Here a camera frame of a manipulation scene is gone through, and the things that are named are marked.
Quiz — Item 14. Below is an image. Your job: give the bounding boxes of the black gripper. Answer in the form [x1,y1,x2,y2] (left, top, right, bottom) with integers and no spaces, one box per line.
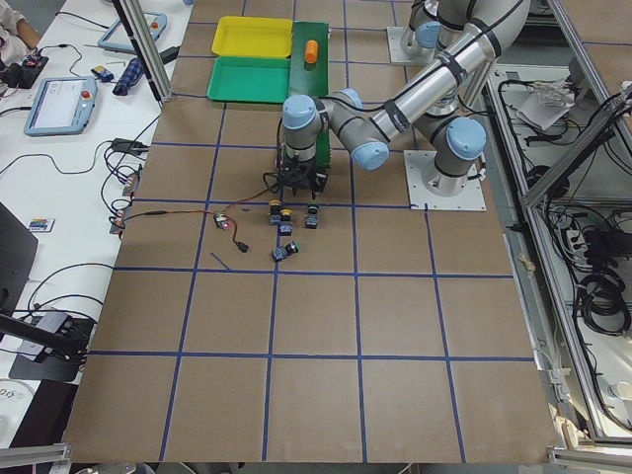
[276,156,317,196]

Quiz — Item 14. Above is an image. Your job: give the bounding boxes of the green push button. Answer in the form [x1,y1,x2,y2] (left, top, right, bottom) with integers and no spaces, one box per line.
[304,203,320,229]
[271,240,300,263]

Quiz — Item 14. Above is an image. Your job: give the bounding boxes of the plain orange cylinder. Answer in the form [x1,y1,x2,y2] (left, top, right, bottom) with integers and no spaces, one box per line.
[303,39,319,64]

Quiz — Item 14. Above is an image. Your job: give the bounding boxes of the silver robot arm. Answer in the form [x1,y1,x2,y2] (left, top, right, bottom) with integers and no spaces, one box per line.
[401,0,440,57]
[276,1,530,194]

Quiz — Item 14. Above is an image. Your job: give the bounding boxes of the yellow push button upper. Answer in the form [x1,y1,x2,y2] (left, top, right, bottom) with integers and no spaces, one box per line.
[269,199,282,226]

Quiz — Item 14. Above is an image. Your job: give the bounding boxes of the yellow push button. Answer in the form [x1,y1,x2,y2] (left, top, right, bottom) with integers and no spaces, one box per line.
[269,199,282,226]
[277,208,293,236]

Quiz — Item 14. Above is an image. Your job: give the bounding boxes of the yellow push button lower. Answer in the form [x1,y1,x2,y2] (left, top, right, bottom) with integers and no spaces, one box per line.
[277,208,293,236]

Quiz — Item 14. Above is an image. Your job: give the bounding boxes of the small motor controller board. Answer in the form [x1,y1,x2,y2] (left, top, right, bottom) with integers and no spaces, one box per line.
[213,212,230,230]

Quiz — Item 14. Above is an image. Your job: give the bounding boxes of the green conveyor belt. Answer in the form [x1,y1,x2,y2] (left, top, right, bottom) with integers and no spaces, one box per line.
[277,21,331,173]

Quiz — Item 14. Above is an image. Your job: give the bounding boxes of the green plastic tray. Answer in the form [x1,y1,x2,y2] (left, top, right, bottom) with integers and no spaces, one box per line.
[206,56,290,104]

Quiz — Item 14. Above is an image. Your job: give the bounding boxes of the yellow plastic tray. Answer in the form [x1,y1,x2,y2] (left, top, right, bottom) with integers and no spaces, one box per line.
[211,16,293,58]

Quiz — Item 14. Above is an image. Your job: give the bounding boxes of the black power adapter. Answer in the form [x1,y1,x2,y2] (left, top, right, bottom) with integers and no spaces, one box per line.
[111,137,149,154]

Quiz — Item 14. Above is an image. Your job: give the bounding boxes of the blue plaid folded umbrella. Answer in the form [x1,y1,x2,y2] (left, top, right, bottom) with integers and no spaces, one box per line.
[113,57,144,96]

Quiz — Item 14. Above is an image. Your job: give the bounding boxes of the teach pendant far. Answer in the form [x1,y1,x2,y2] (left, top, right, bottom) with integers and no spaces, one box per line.
[97,10,169,54]

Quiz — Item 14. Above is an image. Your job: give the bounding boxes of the teach pendant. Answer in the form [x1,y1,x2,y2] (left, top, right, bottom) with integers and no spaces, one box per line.
[24,76,98,137]
[97,10,169,54]

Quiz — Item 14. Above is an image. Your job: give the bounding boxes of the teach pendant near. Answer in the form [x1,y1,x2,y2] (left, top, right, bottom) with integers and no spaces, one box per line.
[24,76,98,137]

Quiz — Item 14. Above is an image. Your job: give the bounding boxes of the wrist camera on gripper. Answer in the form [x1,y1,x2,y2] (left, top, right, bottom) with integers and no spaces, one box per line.
[313,172,328,194]

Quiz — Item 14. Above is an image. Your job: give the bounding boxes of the red black power cable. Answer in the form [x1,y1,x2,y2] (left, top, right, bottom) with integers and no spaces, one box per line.
[118,173,297,248]

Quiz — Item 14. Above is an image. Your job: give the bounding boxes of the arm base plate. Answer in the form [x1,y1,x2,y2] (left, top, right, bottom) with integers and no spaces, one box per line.
[404,150,487,212]
[386,27,419,65]

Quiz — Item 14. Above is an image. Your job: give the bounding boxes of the aluminium frame post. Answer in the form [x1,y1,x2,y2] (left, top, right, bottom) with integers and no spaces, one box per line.
[113,0,173,104]

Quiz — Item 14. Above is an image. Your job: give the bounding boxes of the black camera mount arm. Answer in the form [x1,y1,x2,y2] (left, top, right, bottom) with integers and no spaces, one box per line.
[1,309,96,362]

